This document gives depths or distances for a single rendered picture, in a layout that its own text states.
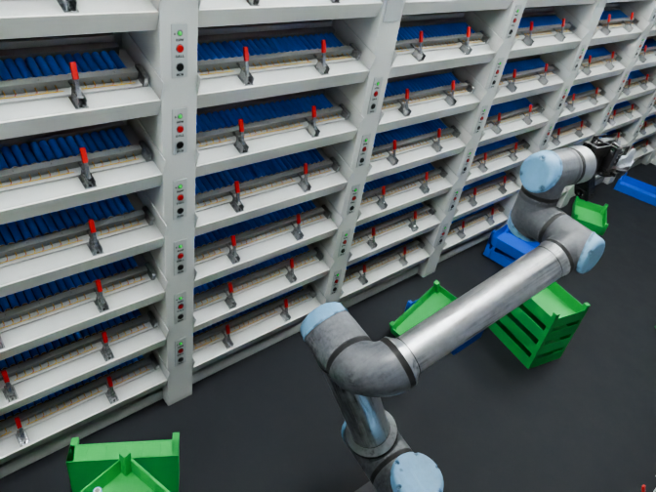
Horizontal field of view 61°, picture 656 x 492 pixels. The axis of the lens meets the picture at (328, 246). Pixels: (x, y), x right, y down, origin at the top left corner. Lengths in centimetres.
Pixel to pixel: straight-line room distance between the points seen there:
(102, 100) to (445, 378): 167
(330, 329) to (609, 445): 155
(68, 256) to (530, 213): 114
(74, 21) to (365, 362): 88
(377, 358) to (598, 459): 144
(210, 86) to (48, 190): 46
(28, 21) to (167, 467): 122
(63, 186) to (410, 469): 115
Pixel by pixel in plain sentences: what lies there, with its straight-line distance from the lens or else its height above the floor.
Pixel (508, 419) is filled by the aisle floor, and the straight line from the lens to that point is 235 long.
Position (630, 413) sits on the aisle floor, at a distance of 267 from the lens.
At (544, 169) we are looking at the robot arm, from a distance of 133.
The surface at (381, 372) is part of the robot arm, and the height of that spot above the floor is 86.
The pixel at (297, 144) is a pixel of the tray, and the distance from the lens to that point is 172.
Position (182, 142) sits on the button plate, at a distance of 147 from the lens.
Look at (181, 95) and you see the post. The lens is 142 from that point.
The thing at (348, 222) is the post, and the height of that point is 55.
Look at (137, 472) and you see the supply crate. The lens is 148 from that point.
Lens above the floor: 167
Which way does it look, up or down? 35 degrees down
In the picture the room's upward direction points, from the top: 11 degrees clockwise
